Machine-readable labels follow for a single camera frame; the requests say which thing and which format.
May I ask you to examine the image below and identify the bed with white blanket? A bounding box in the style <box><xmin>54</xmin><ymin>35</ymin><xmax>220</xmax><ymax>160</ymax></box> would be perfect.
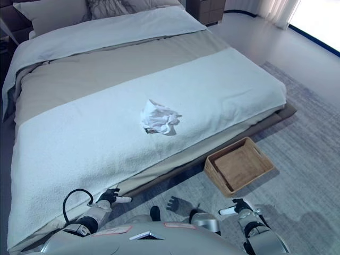
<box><xmin>6</xmin><ymin>47</ymin><xmax>287</xmax><ymax>252</ymax></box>

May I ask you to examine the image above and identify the silver robot torso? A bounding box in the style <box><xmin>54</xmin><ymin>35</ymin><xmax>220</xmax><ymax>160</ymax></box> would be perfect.
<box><xmin>46</xmin><ymin>220</ymin><xmax>241</xmax><ymax>255</ymax></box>

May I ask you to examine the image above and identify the brown nightstand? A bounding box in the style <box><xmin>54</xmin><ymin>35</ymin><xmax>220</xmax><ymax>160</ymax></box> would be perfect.
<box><xmin>185</xmin><ymin>0</ymin><xmax>225</xmax><ymax>27</ymax></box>

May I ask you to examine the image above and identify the brown bed frame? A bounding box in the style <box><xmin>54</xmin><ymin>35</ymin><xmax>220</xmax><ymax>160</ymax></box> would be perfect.
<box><xmin>119</xmin><ymin>102</ymin><xmax>298</xmax><ymax>198</ymax></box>

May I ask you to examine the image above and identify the white printed garment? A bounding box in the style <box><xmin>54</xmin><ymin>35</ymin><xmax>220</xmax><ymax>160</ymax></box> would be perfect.
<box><xmin>140</xmin><ymin>99</ymin><xmax>183</xmax><ymax>137</ymax></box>

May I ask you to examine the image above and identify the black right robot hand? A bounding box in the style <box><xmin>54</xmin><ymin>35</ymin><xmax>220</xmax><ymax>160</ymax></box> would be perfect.
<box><xmin>218</xmin><ymin>198</ymin><xmax>253</xmax><ymax>216</ymax></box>

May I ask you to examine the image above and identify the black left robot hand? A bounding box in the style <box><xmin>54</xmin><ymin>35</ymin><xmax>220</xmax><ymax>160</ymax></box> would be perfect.
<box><xmin>96</xmin><ymin>188</ymin><xmax>132</xmax><ymax>211</ymax></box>

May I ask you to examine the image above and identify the white folded top sheet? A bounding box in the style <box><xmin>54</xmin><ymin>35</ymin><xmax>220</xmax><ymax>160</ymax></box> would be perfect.
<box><xmin>2</xmin><ymin>5</ymin><xmax>208</xmax><ymax>123</ymax></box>

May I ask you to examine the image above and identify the woven wooden basket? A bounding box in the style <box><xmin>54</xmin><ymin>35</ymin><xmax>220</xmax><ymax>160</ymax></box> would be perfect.
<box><xmin>203</xmin><ymin>136</ymin><xmax>275</xmax><ymax>198</ymax></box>

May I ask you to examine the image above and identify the branch patterned pillow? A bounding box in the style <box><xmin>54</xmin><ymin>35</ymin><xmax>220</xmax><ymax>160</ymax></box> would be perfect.
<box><xmin>84</xmin><ymin>0</ymin><xmax>150</xmax><ymax>20</ymax></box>

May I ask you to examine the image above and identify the silver right robot leg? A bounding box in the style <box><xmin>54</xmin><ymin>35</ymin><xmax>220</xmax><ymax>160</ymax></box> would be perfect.
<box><xmin>189</xmin><ymin>209</ymin><xmax>222</xmax><ymax>236</ymax></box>

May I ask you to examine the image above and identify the brown upholstered headboard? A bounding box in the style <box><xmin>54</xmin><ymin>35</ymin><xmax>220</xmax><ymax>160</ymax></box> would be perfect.
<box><xmin>0</xmin><ymin>0</ymin><xmax>34</xmax><ymax>43</ymax></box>

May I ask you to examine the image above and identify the white sheer curtain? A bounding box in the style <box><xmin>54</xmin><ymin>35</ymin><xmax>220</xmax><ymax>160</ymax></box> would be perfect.
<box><xmin>248</xmin><ymin>0</ymin><xmax>293</xmax><ymax>29</ymax></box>

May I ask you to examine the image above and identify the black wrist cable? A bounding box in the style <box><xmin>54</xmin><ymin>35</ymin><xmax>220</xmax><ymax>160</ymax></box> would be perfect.
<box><xmin>62</xmin><ymin>189</ymin><xmax>95</xmax><ymax>230</ymax></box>

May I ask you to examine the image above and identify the plain beige pillow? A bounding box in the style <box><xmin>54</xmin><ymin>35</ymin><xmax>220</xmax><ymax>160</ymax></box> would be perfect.
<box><xmin>13</xmin><ymin>0</ymin><xmax>90</xmax><ymax>37</ymax></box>

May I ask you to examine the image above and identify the beige duvet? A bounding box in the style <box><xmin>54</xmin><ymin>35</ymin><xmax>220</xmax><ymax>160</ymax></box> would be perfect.
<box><xmin>13</xmin><ymin>28</ymin><xmax>232</xmax><ymax>133</ymax></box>

